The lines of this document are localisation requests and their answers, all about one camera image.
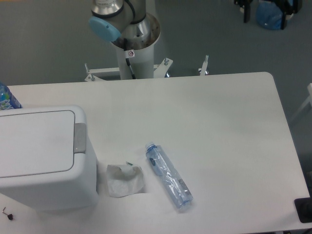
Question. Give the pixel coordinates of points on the silver robot arm blue cap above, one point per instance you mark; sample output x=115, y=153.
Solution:
x=124, y=23

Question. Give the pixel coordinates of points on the grey trash can push button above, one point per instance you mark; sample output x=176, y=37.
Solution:
x=80, y=138

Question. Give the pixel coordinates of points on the white trash can body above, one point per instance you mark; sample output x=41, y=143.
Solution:
x=76, y=187

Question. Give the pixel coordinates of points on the white trash can lid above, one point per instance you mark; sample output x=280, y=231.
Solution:
x=36, y=143

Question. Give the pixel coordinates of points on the crumpled white paper wrapper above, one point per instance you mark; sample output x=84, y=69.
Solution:
x=124, y=180

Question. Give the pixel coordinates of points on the empty clear plastic bottle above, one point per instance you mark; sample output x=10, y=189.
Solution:
x=169, y=176

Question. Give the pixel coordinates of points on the blue labelled drink bottle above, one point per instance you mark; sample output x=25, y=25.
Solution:
x=7, y=99

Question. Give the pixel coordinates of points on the blue bag on floor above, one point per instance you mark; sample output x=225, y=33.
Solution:
x=273, y=14

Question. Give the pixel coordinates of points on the white furniture leg right edge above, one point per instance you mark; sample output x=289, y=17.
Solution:
x=303, y=109

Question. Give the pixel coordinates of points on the black clamp at table edge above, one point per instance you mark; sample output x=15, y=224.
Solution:
x=304, y=209

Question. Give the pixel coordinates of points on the small black hex key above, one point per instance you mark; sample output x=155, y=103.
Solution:
x=9, y=216

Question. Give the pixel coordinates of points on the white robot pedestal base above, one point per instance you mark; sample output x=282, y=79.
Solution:
x=133, y=64

